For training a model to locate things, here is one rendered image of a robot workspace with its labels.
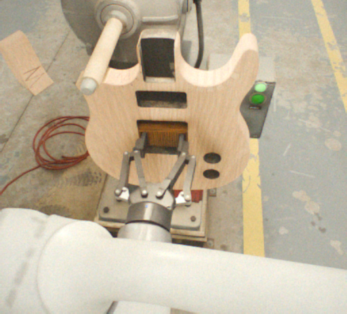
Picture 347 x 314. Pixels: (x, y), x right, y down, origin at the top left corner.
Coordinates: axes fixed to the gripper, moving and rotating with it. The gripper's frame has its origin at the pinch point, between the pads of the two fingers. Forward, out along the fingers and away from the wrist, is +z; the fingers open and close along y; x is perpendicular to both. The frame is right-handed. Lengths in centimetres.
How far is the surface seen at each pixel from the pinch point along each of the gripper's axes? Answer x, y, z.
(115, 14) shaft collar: 18.5, -10.3, 15.3
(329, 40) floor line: -111, 105, 220
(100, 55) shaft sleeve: 17.6, -10.2, 3.0
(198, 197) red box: -73, 6, 33
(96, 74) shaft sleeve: 17.1, -9.7, -1.9
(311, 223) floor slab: -111, 64, 46
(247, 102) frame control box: -4.5, 17.6, 17.2
